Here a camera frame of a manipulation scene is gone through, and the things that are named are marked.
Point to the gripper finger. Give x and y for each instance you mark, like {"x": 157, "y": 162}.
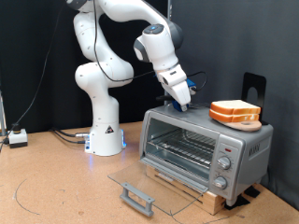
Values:
{"x": 185, "y": 108}

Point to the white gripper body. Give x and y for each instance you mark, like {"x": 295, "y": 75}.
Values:
{"x": 177, "y": 85}

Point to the spatula with blue grip block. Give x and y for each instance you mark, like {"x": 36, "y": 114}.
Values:
{"x": 177, "y": 106}

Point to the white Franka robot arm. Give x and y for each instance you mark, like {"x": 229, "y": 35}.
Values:
{"x": 102, "y": 124}

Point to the silver oven knob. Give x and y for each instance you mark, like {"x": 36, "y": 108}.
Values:
{"x": 220, "y": 182}
{"x": 224, "y": 162}

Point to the silver toaster oven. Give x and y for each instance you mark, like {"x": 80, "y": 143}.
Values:
{"x": 249, "y": 146}

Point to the round wooden plate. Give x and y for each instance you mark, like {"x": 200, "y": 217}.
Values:
{"x": 246, "y": 126}

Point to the black metal bookend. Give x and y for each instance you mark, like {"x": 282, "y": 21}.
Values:
{"x": 249, "y": 81}

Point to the grey backdrop curtain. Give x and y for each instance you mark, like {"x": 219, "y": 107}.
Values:
{"x": 233, "y": 37}

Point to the vertical aluminium pole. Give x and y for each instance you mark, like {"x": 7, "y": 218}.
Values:
{"x": 169, "y": 9}

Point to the wooden crate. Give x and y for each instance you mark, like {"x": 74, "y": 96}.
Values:
{"x": 215, "y": 202}

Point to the white emergency stop box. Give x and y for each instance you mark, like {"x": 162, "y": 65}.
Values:
{"x": 18, "y": 138}

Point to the metal stand pole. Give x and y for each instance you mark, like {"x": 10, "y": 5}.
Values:
{"x": 2, "y": 115}

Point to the wrist camera on blue mount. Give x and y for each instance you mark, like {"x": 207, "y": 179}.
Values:
{"x": 191, "y": 84}

